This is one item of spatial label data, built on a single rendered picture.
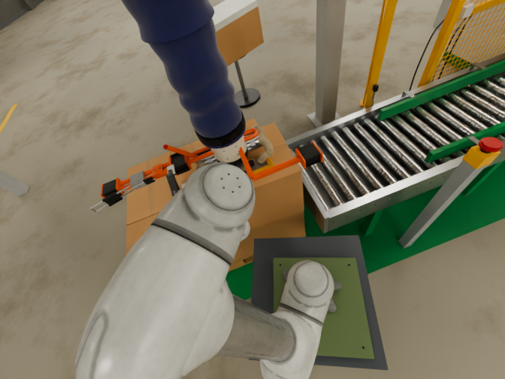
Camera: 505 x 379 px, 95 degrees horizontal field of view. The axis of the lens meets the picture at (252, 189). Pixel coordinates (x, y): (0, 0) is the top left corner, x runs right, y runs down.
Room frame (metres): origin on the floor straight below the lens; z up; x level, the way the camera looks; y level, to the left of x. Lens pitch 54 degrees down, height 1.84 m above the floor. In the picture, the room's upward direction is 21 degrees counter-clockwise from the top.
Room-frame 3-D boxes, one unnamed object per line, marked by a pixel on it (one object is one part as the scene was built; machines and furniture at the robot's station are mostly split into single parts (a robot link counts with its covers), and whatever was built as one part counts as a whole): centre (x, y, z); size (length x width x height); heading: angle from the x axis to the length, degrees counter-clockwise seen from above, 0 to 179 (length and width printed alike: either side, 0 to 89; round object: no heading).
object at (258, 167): (0.78, 0.03, 0.98); 0.34 x 0.10 x 0.05; 92
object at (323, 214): (0.88, -0.33, 0.58); 0.70 x 0.03 x 0.06; 1
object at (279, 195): (0.86, 0.04, 0.74); 0.60 x 0.40 x 0.40; 89
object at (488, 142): (0.39, -0.91, 1.02); 0.07 x 0.07 x 0.04
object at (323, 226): (0.88, -0.33, 0.48); 0.70 x 0.03 x 0.15; 1
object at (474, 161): (0.39, -0.91, 0.50); 0.07 x 0.07 x 1.00; 1
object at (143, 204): (1.17, 0.35, 0.34); 1.20 x 1.00 x 0.40; 91
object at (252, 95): (2.83, -0.36, 0.31); 0.40 x 0.40 x 0.62
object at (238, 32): (2.83, -0.36, 0.82); 0.60 x 0.40 x 0.40; 114
